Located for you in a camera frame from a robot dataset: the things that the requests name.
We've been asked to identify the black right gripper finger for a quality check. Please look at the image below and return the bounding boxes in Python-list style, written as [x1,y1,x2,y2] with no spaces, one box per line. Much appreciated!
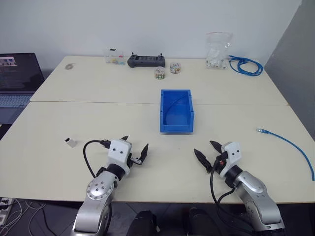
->
[193,148,213,173]
[209,140,223,155]

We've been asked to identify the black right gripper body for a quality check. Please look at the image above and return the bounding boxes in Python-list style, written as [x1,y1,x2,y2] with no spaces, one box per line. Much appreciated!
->
[210,150,229,174]

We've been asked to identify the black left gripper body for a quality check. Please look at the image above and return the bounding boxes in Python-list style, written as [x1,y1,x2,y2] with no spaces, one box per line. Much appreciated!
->
[127,152,145,170]

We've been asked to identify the blue plastic storage bin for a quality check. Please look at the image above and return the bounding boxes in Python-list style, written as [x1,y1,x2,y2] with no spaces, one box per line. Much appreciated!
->
[159,88,195,135]

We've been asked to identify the dark rounded shape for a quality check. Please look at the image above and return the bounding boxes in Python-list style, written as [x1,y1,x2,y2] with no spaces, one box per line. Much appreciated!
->
[126,209,158,236]

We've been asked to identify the clear jar of beads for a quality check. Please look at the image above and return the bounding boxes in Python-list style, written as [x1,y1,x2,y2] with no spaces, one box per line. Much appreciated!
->
[154,66,166,80]
[169,61,182,75]

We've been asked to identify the black handheld remote controller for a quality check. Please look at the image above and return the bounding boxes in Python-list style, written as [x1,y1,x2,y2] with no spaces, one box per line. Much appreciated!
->
[126,52,166,68]

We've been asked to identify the clear plastic box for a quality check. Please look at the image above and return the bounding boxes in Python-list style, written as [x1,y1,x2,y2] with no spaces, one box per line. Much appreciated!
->
[104,48,125,66]

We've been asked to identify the clear plastic zip bag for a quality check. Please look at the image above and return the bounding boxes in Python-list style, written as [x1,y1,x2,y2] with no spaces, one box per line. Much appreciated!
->
[205,31,233,70]

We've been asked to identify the dark open laptop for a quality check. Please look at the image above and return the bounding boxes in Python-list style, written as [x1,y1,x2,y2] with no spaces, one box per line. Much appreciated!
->
[0,52,45,125]

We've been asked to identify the white power strip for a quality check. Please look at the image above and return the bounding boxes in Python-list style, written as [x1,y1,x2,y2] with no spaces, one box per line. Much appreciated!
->
[0,197,13,225]

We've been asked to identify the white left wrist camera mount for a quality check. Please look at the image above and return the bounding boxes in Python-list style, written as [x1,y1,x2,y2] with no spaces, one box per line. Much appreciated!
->
[107,138,133,177]

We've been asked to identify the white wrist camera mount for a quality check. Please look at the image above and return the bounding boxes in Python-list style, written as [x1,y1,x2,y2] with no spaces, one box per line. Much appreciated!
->
[107,138,133,177]
[219,141,242,179]

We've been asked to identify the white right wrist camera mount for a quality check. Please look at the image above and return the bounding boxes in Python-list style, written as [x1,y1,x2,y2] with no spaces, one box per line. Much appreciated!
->
[219,141,242,179]

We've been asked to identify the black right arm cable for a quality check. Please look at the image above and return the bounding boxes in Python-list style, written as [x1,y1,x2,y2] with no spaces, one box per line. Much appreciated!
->
[209,159,248,223]

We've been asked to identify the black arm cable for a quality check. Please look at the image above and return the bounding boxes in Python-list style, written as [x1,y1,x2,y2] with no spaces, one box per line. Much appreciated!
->
[82,139,112,178]
[209,159,248,223]

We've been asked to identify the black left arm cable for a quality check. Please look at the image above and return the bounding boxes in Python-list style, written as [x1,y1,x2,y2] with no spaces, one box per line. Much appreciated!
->
[82,139,112,178]

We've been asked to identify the coiled blue Ethernet cable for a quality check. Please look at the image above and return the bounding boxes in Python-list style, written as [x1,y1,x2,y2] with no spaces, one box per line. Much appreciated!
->
[228,55,264,77]

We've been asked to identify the white floor cables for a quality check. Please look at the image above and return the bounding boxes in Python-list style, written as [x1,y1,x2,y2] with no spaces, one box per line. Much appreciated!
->
[4,198,47,235]

